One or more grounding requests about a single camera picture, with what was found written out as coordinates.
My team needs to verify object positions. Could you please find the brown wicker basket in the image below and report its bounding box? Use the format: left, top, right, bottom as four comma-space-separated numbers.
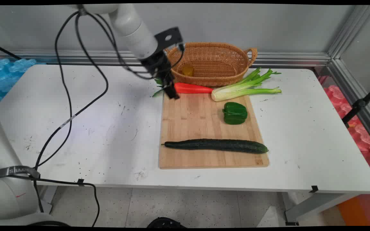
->
165, 42, 258, 87

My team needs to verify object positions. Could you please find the pink bubble wrap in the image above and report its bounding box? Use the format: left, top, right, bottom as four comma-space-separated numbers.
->
319, 75, 370, 182

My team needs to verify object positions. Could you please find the horizontal aluminium frame rail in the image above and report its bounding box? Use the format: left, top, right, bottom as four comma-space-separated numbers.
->
0, 49, 332, 68

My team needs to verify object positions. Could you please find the orange carrot with leaves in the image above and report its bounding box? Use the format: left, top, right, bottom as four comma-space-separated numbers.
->
152, 78, 215, 97

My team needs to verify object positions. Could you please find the black round floor object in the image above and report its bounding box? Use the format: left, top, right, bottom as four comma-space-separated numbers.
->
146, 217, 186, 228

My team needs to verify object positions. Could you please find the black tripod stand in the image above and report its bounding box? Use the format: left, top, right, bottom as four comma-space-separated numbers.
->
341, 81, 370, 129

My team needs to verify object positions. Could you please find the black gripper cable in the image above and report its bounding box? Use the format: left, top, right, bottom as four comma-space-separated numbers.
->
85, 12, 185, 80

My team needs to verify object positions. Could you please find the green celery stalk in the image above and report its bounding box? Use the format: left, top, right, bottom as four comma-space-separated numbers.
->
211, 67, 282, 102

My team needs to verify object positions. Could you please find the blue bubble wrap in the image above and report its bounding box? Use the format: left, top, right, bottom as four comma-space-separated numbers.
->
0, 58, 46, 107

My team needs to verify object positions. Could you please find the black thin rod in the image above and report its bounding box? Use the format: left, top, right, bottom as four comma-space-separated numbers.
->
0, 41, 22, 60

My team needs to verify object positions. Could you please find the wooden cutting board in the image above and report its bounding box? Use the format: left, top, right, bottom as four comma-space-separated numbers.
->
158, 91, 270, 170

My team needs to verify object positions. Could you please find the dark green cucumber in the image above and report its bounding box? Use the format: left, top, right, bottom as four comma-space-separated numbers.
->
161, 138, 269, 154

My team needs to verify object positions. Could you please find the grey table leg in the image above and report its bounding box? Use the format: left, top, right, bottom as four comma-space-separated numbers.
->
284, 192, 363, 226

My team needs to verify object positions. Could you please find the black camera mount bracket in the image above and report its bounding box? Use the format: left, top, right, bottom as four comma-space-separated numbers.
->
154, 27, 184, 54

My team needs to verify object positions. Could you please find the grey printed strap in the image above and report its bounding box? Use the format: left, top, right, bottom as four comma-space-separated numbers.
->
0, 166, 41, 180

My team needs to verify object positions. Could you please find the green bell pepper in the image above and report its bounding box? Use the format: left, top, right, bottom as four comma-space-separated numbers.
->
222, 102, 248, 125

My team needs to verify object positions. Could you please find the black cable with white label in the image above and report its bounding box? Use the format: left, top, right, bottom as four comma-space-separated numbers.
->
34, 11, 110, 170

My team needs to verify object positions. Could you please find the slanted aluminium frame rail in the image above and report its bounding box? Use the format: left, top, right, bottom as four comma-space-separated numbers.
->
327, 5, 370, 152

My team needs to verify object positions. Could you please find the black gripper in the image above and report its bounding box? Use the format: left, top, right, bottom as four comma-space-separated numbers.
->
139, 51, 180, 100

